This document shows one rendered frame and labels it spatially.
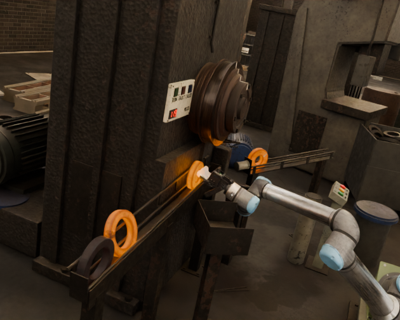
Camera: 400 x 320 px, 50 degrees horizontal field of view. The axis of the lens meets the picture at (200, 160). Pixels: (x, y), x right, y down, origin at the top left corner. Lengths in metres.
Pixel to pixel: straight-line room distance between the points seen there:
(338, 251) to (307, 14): 3.46
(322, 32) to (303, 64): 0.38
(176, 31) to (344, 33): 3.15
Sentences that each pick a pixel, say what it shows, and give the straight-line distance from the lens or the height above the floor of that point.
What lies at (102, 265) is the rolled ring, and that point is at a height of 0.63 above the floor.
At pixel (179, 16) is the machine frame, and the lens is 1.95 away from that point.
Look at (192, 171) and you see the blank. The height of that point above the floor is 0.78.
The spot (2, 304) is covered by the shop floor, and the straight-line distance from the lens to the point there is 2.53.
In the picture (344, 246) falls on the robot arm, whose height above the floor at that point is 0.73.
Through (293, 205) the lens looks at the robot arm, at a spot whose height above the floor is 0.74.
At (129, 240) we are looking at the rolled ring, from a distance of 1.82.
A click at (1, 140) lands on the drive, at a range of 2.83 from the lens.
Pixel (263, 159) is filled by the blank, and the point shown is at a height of 0.71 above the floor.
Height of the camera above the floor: 1.60
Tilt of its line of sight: 20 degrees down
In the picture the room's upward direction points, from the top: 11 degrees clockwise
